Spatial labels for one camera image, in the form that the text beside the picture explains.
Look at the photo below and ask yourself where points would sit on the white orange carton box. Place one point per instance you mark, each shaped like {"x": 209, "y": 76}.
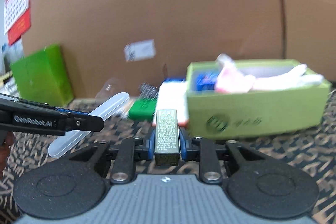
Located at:
{"x": 172, "y": 95}

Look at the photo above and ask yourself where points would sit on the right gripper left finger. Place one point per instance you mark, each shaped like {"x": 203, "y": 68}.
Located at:
{"x": 126, "y": 154}

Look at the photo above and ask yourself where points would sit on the white shipping label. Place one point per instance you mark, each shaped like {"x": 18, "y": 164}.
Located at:
{"x": 140, "y": 51}

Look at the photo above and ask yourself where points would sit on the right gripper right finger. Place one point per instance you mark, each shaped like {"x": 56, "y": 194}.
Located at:
{"x": 203, "y": 151}

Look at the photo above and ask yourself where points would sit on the blue gum container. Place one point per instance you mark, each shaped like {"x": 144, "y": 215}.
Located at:
{"x": 206, "y": 81}

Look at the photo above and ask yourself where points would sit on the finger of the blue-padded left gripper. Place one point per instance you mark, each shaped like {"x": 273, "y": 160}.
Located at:
{"x": 38, "y": 120}
{"x": 44, "y": 105}

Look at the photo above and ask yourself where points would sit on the blue plastic packet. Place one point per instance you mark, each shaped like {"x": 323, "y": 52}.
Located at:
{"x": 174, "y": 79}

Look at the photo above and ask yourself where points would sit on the light green open box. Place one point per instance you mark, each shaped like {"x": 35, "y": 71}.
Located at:
{"x": 256, "y": 113}

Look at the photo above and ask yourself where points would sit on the translucent white tube case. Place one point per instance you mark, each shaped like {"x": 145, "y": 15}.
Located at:
{"x": 92, "y": 122}

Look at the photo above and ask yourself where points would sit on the small olive metal tin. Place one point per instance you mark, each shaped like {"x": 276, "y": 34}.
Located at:
{"x": 167, "y": 148}

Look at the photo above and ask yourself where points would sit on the tall green gift box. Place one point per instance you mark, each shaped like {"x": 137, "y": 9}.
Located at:
{"x": 42, "y": 77}

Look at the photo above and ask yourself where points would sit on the white pink glove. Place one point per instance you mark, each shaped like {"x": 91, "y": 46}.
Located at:
{"x": 232, "y": 80}

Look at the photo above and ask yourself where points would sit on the small dark green box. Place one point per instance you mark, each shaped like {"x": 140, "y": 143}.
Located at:
{"x": 142, "y": 110}

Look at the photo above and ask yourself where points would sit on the patterned black tan cloth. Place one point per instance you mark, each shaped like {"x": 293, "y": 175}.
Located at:
{"x": 312, "y": 150}

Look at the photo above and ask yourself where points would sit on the large brown cardboard box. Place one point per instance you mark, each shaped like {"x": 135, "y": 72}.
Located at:
{"x": 94, "y": 33}

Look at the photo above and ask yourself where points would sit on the clear plastic cup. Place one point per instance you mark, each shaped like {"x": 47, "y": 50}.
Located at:
{"x": 112, "y": 87}

